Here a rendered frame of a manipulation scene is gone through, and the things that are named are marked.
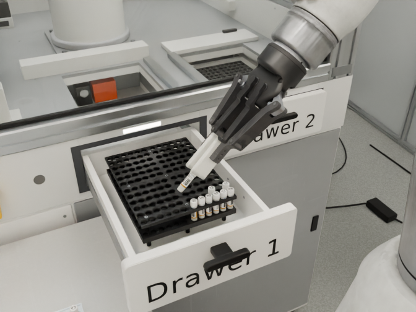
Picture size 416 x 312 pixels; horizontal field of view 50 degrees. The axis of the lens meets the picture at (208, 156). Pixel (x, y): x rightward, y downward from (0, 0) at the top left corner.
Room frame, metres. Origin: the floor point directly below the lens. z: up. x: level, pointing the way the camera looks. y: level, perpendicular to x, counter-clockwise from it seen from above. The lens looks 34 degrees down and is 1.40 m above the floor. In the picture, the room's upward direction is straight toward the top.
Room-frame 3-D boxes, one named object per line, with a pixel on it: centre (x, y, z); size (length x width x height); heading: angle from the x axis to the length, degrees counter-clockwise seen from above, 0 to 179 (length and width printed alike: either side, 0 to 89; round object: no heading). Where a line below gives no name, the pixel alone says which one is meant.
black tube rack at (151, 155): (0.68, 0.08, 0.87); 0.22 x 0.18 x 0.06; 26
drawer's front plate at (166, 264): (0.50, -0.01, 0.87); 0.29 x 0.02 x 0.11; 116
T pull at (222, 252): (0.47, -0.02, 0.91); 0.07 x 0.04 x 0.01; 116
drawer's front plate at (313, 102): (0.92, -0.15, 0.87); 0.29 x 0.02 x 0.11; 116
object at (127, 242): (0.68, 0.08, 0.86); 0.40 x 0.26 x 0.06; 26
